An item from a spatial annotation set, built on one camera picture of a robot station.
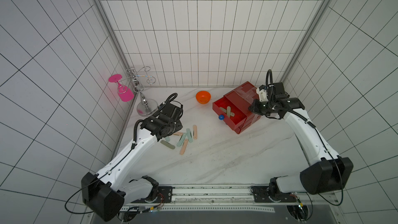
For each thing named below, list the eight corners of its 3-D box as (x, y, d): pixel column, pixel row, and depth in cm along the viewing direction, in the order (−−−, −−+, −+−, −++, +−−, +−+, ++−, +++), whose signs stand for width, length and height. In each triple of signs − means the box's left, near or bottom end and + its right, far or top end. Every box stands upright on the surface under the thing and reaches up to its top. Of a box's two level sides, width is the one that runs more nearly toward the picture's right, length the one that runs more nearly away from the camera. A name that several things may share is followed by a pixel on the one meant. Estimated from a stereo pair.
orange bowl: (193, 99, 114) (193, 96, 110) (201, 92, 118) (202, 88, 115) (204, 106, 110) (204, 102, 106) (212, 98, 114) (212, 94, 111)
